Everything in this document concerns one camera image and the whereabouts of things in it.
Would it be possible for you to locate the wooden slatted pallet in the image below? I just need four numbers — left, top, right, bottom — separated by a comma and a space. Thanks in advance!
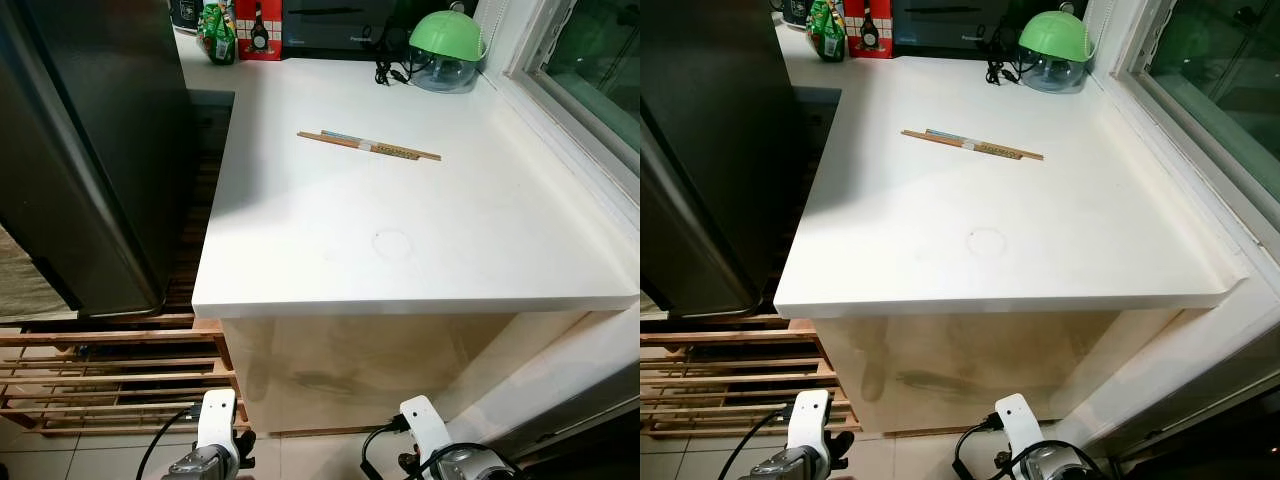
0, 318, 251, 438
640, 318, 853, 440

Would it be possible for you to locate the black refrigerator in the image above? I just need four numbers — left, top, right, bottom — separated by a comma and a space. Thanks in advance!
640, 0, 857, 319
0, 0, 197, 321

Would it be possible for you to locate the white window frame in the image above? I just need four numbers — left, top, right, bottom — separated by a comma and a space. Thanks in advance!
1098, 0, 1280, 271
497, 0, 641, 206

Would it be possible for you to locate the red carton box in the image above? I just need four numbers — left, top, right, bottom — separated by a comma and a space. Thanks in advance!
235, 0, 285, 62
845, 0, 895, 60

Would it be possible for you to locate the wooden chopstick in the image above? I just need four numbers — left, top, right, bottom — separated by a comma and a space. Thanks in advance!
320, 130, 421, 157
297, 132, 442, 162
901, 130, 1044, 161
925, 128, 1025, 156

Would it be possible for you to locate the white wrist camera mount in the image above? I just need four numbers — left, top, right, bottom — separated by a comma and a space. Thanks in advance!
994, 392, 1047, 458
786, 389, 832, 454
194, 389, 242, 458
399, 395, 454, 463

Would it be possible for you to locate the green domed lid appliance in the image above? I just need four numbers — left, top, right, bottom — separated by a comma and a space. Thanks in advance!
408, 10, 489, 95
1017, 10, 1094, 95

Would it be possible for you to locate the white counter cabinet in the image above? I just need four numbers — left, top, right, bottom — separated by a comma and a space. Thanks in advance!
192, 55, 641, 437
774, 55, 1251, 435

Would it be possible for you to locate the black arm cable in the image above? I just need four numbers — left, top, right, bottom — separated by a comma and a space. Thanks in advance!
950, 416, 1003, 480
134, 403, 201, 480
718, 403, 793, 480
359, 418, 413, 480

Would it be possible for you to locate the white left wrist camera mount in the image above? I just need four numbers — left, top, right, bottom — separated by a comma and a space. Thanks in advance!
786, 389, 832, 454
194, 389, 242, 458

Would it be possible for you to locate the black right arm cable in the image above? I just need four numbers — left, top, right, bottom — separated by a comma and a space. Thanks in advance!
950, 416, 1003, 480
359, 418, 413, 480

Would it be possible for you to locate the green snack bag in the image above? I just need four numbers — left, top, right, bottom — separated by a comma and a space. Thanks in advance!
805, 0, 849, 64
196, 0, 239, 67

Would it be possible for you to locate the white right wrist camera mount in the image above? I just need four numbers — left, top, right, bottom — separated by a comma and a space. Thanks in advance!
399, 395, 454, 463
994, 392, 1047, 458

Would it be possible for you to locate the black appliance power cable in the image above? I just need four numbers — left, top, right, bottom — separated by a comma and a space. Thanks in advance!
984, 30, 1023, 87
374, 25, 414, 88

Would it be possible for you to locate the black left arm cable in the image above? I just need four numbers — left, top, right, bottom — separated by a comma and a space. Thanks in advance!
718, 403, 793, 480
134, 403, 201, 480

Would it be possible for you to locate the white bead blind cord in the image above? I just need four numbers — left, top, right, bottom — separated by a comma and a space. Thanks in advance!
1084, 0, 1117, 59
470, 0, 501, 59

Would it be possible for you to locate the black microwave oven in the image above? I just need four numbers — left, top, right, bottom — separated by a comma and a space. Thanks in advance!
890, 0, 1013, 52
282, 0, 403, 53

